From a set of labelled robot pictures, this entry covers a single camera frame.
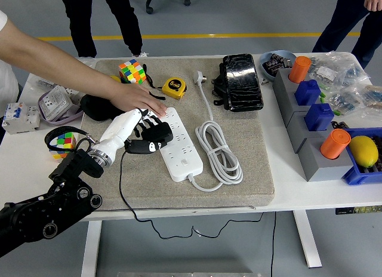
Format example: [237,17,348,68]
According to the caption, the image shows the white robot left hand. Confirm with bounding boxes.
[95,107,168,165]

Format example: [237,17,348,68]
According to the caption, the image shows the black plug adapter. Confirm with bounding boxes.
[141,121,174,144]

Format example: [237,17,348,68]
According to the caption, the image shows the thin black plug cord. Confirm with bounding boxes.
[118,151,265,239]

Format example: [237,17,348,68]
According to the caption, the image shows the white power strip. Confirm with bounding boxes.
[148,107,204,183]

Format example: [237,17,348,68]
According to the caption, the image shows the large colourful puzzle cube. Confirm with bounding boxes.
[118,59,147,88]

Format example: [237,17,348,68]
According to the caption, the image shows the black fabric pouch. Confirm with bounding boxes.
[79,94,126,122]

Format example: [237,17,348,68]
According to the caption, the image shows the large yellow tape measure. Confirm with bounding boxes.
[161,76,187,101]

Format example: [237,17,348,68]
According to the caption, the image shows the small colourful puzzle cube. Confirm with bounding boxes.
[49,132,78,163]

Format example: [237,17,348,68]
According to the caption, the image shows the plain white socket panel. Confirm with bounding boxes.
[64,86,86,104]

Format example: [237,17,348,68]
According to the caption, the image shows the white socket panel purple rim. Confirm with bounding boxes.
[37,85,84,127]

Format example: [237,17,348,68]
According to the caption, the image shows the clear bag white label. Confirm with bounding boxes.
[307,51,372,88]

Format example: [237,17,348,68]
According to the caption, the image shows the clear bag of metal parts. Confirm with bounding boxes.
[35,56,97,90]

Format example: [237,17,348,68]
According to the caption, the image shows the grey-brown mat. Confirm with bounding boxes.
[64,57,276,212]

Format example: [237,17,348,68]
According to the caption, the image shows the clear bag brown components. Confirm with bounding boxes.
[356,84,382,110]

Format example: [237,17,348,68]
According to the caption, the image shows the white circuit breaker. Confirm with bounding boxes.
[1,101,41,135]

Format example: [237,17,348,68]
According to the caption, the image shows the orange cylinder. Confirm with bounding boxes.
[288,56,312,84]
[320,128,352,160]

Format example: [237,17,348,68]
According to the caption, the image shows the clear bag blue components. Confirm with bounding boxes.
[324,87,368,115]

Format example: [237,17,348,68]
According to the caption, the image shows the glossy black flat device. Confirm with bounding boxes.
[222,53,265,113]

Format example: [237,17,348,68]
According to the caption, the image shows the blue plastic block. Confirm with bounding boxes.
[294,79,322,107]
[304,103,334,132]

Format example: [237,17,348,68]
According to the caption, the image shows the white table leg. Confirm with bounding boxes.
[81,220,103,277]
[292,210,323,269]

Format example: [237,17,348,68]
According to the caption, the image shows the grey holder block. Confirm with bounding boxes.
[273,68,302,110]
[298,136,358,183]
[291,109,335,155]
[282,91,317,128]

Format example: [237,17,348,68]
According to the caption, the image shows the light blue bowl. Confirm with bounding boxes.
[258,50,297,82]

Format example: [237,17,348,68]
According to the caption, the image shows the yellow lemon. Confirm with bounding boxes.
[349,136,379,168]

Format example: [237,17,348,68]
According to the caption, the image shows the blue plastic bin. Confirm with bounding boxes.
[341,127,382,187]

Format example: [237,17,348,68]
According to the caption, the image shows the black table control panel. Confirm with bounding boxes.
[334,205,382,216]

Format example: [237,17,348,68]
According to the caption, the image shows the black wrist strap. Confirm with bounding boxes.
[142,63,164,90]
[147,90,167,101]

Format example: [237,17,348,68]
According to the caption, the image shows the white power strip cable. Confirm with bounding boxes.
[186,69,243,193]

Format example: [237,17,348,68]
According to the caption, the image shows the black plastic bracket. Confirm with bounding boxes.
[210,61,230,107]

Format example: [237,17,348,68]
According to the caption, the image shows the black hanging cable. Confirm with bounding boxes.
[270,211,277,277]

